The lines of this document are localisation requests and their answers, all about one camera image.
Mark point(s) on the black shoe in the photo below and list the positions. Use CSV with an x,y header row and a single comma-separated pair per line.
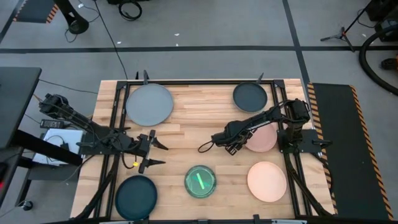
x,y
388,64

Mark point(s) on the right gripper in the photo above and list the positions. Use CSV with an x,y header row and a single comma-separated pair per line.
x,y
227,137

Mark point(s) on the large grey plastic plate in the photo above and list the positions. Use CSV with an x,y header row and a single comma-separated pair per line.
x,y
149,104

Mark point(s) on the black tripod stand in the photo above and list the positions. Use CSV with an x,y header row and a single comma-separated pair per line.
x,y
342,34

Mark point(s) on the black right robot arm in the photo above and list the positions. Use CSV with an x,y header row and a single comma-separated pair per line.
x,y
298,112

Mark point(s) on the black aluminium table frame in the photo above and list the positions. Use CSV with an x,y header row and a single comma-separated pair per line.
x,y
199,82

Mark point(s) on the black equipment case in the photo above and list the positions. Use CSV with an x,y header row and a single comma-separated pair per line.
x,y
382,9

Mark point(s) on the white paper box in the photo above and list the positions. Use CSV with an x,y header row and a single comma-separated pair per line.
x,y
66,137

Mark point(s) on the black hazard-striped floor mat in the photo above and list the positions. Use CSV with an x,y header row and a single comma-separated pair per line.
x,y
348,149
34,11

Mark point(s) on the dark blue plastic plate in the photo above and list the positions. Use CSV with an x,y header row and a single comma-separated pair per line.
x,y
136,197

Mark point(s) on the black desk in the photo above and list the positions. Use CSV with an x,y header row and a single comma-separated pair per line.
x,y
15,102

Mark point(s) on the small dark grey plate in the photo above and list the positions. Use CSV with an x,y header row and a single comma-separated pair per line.
x,y
250,97

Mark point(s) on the black power adapter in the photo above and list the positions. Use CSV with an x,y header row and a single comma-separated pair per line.
x,y
51,124

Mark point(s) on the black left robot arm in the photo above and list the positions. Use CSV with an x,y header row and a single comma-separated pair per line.
x,y
71,116

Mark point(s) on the small pink plastic plate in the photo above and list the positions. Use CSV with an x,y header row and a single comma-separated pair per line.
x,y
264,140

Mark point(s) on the large peach plastic plate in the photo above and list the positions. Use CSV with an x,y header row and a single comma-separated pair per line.
x,y
266,182

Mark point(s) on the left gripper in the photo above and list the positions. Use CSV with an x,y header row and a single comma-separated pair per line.
x,y
143,146

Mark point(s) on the black stand base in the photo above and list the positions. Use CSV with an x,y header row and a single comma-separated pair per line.
x,y
76,26

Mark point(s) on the green transparent plastic plate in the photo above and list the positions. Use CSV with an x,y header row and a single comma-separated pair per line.
x,y
205,189

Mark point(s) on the teal transparent plastic plate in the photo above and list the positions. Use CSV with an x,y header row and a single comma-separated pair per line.
x,y
196,178

